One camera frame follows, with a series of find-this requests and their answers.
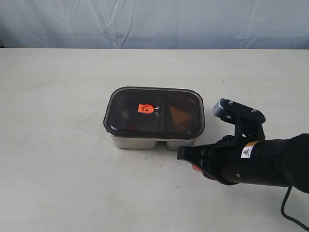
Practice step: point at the dark transparent lunch box lid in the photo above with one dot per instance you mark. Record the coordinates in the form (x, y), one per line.
(148, 108)

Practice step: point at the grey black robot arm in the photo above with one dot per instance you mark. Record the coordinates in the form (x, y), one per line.
(294, 162)

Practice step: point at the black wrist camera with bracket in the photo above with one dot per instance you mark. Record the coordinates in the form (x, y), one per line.
(247, 121)

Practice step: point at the stainless steel lunch box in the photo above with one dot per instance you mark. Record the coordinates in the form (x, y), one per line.
(149, 143)

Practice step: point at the blue-grey backdrop cloth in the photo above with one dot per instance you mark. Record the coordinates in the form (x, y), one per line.
(155, 24)

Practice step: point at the red toy sausage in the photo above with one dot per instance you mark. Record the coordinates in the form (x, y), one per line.
(131, 126)

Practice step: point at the yellow toy cheese wedge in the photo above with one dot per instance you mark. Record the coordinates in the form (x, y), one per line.
(181, 120)

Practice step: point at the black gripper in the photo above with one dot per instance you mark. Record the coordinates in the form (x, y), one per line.
(232, 161)

